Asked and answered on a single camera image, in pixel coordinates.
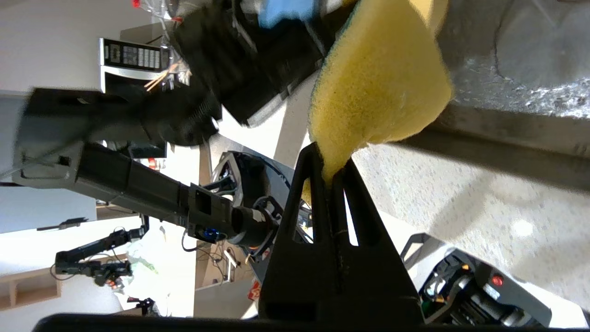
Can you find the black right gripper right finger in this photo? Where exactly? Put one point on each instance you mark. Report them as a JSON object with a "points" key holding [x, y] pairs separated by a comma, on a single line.
{"points": [[378, 276]]}

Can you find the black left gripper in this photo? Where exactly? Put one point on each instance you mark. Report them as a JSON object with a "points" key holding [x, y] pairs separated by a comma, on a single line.
{"points": [[239, 60]]}

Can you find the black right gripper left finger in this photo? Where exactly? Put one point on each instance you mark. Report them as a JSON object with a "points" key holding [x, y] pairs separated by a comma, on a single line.
{"points": [[290, 276]]}

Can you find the blue plate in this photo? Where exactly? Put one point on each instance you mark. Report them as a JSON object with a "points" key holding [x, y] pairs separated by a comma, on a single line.
{"points": [[286, 11]]}

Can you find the yellow sponge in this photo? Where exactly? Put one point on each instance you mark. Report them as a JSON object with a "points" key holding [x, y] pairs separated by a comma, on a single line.
{"points": [[378, 83]]}

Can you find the black background robot arm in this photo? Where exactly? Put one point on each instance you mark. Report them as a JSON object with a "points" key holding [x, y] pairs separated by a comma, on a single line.
{"points": [[92, 260]]}

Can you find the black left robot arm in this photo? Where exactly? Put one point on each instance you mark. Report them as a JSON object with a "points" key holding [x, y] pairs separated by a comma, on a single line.
{"points": [[115, 180]]}

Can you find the stainless steel sink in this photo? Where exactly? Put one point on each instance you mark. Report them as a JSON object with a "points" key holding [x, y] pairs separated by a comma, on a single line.
{"points": [[530, 69]]}

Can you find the silver microwave oven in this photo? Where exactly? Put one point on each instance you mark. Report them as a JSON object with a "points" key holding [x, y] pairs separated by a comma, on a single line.
{"points": [[133, 60]]}

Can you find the white plastic bag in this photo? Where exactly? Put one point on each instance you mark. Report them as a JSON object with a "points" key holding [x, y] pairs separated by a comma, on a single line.
{"points": [[147, 267]]}

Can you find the wooden shelf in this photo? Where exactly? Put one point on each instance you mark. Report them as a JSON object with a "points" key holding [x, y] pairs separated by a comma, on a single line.
{"points": [[27, 288]]}

